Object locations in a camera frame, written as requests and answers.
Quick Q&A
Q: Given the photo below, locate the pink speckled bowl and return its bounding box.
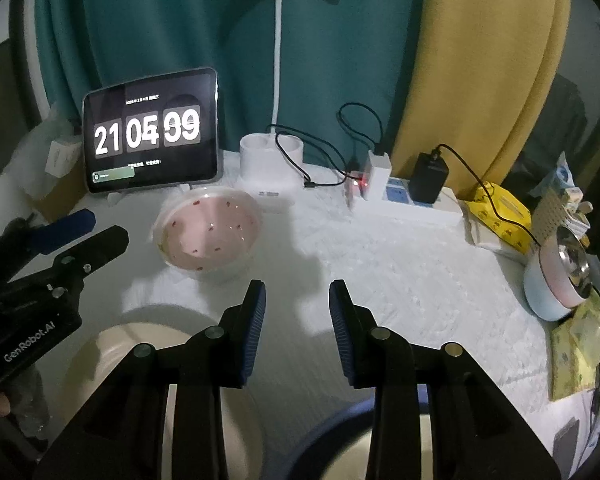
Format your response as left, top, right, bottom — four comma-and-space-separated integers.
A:
151, 186, 263, 283

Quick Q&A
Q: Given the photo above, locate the steel bowl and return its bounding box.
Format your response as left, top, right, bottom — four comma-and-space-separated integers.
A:
555, 225, 593, 288

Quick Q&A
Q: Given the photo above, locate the small white box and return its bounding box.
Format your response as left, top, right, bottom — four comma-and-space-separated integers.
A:
46, 140, 80, 179

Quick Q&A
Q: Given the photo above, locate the black charger cable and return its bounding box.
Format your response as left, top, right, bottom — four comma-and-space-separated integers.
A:
430, 144, 546, 251

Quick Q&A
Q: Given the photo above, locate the white power strip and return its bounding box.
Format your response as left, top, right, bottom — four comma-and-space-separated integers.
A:
350, 175, 463, 228

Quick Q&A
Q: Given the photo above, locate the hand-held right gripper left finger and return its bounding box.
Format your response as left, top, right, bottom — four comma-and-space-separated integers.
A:
32, 279, 267, 480

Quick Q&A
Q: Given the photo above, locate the small grey adapter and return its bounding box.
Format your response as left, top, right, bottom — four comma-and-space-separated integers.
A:
344, 170, 370, 211

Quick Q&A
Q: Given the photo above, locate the yellow curtain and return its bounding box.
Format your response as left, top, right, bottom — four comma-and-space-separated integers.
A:
390, 0, 573, 201

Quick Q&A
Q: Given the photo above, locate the white desk lamp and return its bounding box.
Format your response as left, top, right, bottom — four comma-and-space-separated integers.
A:
206, 0, 357, 213

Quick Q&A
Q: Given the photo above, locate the black charger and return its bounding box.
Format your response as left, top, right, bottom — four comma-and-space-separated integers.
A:
410, 151, 452, 205

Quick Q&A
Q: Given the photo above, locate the white charger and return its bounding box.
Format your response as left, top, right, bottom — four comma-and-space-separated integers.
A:
362, 151, 393, 200

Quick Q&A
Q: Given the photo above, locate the white container with items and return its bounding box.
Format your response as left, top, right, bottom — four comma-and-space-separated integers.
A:
532, 152, 593, 248

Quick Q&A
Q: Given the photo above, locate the light blue bowl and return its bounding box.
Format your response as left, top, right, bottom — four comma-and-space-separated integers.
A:
522, 255, 588, 322

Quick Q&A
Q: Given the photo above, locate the yellow-green tissue pack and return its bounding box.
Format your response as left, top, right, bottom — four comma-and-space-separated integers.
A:
550, 290, 600, 402

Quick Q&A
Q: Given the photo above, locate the black lamp cable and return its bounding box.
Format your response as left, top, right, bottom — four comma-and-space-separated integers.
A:
269, 102, 385, 191

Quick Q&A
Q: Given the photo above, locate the dark glass door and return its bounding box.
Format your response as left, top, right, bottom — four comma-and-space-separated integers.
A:
522, 10, 600, 186

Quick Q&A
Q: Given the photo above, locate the cream bowl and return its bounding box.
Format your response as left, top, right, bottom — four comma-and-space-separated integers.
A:
320, 430, 431, 480

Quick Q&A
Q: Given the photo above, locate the tablet with clock display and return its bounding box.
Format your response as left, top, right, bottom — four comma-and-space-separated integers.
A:
81, 66, 225, 195

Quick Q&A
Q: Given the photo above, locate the beige plate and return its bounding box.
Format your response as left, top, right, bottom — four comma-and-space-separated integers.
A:
62, 322, 263, 480

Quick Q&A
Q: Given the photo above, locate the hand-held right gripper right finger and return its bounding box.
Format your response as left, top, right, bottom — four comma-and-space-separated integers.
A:
328, 279, 562, 480

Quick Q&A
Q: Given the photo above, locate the teal curtain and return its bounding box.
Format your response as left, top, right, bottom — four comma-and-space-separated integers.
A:
32, 0, 428, 156

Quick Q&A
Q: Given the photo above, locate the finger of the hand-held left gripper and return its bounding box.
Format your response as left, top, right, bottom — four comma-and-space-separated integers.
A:
10, 225, 130, 295
0, 209, 97, 286

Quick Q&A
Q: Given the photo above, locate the cardboard box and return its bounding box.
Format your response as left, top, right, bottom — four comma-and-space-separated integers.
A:
32, 160, 88, 221

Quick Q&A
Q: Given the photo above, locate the pale pink bowl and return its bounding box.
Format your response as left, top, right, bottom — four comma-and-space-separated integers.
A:
537, 240, 593, 308

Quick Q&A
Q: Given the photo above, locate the yellow packet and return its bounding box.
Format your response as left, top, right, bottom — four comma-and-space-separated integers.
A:
462, 182, 533, 263

